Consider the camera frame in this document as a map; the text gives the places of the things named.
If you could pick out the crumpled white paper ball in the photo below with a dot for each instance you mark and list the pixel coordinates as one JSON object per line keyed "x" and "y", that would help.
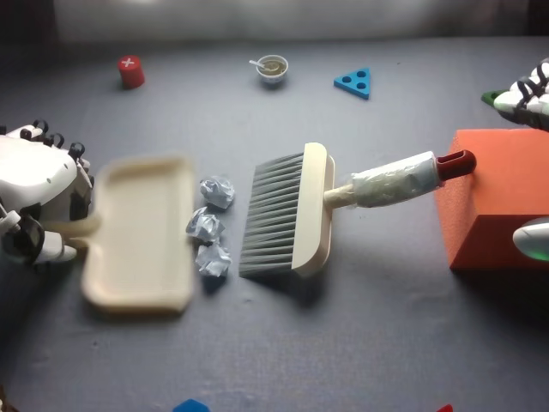
{"x": 213, "y": 260}
{"x": 217, "y": 192}
{"x": 206, "y": 225}

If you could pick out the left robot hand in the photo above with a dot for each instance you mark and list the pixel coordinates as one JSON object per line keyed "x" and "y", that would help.
{"x": 34, "y": 171}

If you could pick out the red triangle block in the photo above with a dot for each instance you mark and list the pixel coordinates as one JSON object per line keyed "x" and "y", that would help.
{"x": 446, "y": 408}

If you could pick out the white sheet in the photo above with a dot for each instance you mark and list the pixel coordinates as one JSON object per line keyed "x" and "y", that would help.
{"x": 300, "y": 19}

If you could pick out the green block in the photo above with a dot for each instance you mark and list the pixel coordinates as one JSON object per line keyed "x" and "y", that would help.
{"x": 489, "y": 98}

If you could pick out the blue hexagonal block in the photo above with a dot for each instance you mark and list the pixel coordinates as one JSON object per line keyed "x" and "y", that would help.
{"x": 189, "y": 407}

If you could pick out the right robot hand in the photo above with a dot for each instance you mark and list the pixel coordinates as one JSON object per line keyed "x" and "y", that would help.
{"x": 532, "y": 101}

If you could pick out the cream plastic dustpan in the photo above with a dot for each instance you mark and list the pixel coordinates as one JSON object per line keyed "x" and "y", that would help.
{"x": 137, "y": 236}

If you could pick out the red cylinder with white cross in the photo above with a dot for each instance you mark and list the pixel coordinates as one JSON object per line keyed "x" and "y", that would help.
{"x": 130, "y": 73}

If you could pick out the grey tablecloth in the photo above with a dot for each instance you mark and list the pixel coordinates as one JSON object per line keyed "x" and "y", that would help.
{"x": 300, "y": 343}

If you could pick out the blue triangle with three holes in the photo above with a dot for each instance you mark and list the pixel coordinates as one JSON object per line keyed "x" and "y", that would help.
{"x": 356, "y": 86}

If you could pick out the orange foam block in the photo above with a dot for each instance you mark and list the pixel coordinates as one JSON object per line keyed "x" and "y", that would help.
{"x": 489, "y": 206}

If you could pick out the white brush with handle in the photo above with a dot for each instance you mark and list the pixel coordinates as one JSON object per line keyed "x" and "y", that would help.
{"x": 313, "y": 206}

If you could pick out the small white cup with spoon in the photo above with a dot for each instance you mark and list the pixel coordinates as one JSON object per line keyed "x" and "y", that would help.
{"x": 272, "y": 73}

